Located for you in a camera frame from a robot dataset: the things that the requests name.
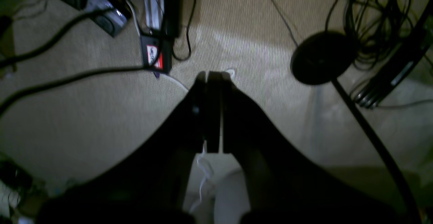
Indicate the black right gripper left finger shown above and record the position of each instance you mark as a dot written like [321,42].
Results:
[149,186]

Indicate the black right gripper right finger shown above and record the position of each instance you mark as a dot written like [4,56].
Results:
[283,185]

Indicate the black stand pole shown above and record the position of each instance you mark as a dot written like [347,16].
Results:
[382,151]

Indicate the black round stand base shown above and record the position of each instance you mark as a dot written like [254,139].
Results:
[322,57]

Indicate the black labelled power adapter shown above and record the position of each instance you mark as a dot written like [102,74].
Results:
[156,53]

